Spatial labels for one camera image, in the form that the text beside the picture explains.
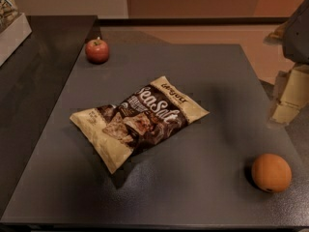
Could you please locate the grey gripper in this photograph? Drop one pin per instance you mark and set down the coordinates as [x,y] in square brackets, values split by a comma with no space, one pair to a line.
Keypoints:
[297,36]

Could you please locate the brown sea salt chip bag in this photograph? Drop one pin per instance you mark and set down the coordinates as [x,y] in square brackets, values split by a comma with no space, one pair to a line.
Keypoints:
[147,117]

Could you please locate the orange fruit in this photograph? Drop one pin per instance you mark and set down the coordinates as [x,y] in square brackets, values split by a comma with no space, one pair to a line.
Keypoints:
[271,173]

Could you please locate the red apple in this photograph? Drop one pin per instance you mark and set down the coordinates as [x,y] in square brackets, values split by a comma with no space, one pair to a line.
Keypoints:
[97,51]

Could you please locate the white box with snacks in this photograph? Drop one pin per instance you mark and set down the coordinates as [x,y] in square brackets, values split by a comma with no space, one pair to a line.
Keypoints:
[14,29]

